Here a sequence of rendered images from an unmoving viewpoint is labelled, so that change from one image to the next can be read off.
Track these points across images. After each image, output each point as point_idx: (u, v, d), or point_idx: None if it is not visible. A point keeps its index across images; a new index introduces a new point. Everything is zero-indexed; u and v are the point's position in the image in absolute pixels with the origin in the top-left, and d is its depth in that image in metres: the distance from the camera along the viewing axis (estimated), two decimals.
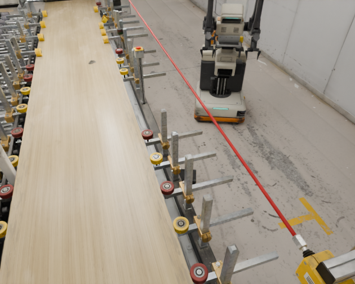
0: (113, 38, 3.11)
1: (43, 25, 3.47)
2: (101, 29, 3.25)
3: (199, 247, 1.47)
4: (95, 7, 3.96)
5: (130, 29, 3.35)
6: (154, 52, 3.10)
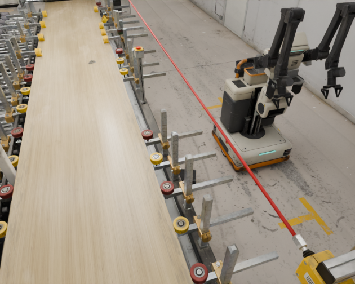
0: (113, 38, 3.11)
1: (43, 25, 3.47)
2: (101, 29, 3.25)
3: (199, 247, 1.47)
4: (95, 7, 3.96)
5: (130, 29, 3.35)
6: (154, 52, 3.10)
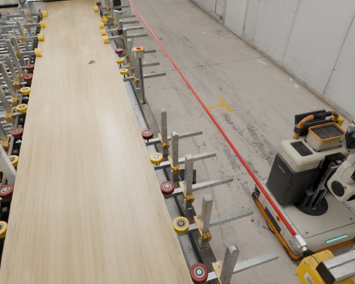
0: (113, 38, 3.11)
1: (43, 25, 3.47)
2: (101, 29, 3.25)
3: (199, 247, 1.47)
4: (95, 7, 3.96)
5: (130, 29, 3.35)
6: (154, 52, 3.10)
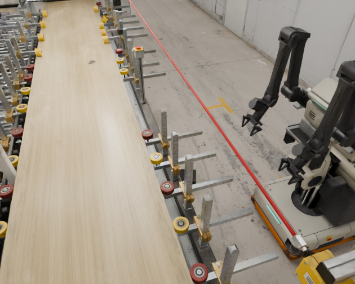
0: (113, 38, 3.11)
1: (43, 25, 3.47)
2: (101, 29, 3.25)
3: (199, 247, 1.47)
4: (95, 7, 3.96)
5: (130, 29, 3.35)
6: (154, 52, 3.10)
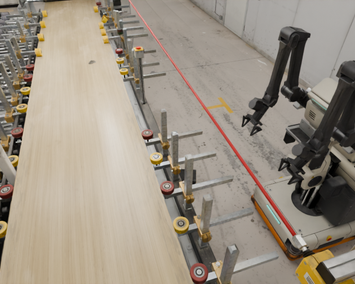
0: (113, 38, 3.11)
1: (43, 25, 3.47)
2: (101, 29, 3.25)
3: (199, 247, 1.47)
4: (95, 7, 3.96)
5: (130, 29, 3.35)
6: (154, 52, 3.10)
